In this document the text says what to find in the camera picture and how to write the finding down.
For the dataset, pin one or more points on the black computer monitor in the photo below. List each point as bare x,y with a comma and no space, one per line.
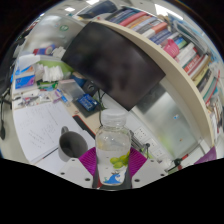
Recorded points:
113,63

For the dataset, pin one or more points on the white paper with handwriting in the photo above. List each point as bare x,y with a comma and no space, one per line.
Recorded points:
40,128

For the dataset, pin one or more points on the wall shelf with books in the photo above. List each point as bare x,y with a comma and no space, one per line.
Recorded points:
176,76

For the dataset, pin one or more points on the white tissue pack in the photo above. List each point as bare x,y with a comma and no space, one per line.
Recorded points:
50,72

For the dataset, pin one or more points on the dark wine bottle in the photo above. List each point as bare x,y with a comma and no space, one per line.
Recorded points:
176,163

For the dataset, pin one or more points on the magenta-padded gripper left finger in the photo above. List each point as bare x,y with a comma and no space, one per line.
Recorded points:
75,171

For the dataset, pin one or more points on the blank white paper sheet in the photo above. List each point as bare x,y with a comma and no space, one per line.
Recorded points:
50,160

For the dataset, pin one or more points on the white wall sockets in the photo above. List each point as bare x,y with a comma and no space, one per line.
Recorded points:
143,133

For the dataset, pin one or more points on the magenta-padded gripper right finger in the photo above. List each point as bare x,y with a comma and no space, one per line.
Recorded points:
148,171

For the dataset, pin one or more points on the blue printed box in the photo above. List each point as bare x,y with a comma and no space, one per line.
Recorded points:
25,78

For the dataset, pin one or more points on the purple hanging banner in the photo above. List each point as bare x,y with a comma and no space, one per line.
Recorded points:
208,156

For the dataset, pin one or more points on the small blue electronic box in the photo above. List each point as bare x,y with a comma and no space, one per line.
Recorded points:
87,102

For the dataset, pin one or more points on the grey mug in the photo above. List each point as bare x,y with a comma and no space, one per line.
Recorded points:
71,145

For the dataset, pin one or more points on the clear plastic drink bottle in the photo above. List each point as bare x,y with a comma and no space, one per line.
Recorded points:
113,146

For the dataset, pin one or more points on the clear plastic container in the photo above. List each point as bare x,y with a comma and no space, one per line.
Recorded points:
70,89

